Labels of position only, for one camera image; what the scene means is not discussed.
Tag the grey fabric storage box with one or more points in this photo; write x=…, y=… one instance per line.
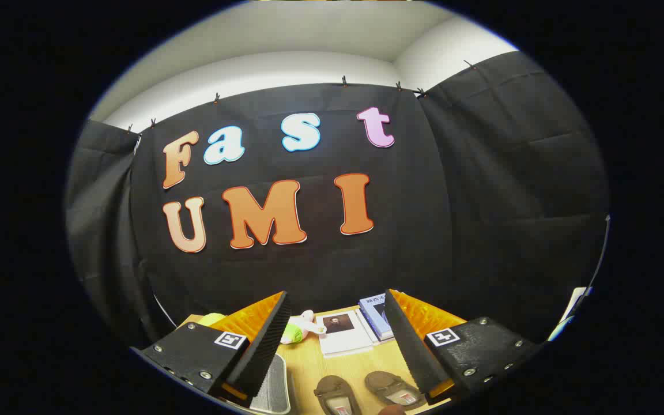
x=274, y=386

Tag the black backdrop cloth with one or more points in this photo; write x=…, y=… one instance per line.
x=424, y=230

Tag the brown fuzzy slipper shoe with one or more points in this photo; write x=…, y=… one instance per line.
x=391, y=387
x=336, y=393

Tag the white book with portrait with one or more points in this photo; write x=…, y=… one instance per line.
x=343, y=340

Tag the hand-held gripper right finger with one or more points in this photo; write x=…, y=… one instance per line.
x=410, y=346

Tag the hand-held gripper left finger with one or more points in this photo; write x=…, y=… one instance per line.
x=263, y=351

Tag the blue cover book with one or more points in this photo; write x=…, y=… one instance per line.
x=378, y=317

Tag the yellow plush ball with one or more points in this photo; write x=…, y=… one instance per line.
x=211, y=319

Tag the pink and green plush toy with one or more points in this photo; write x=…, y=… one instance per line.
x=297, y=329

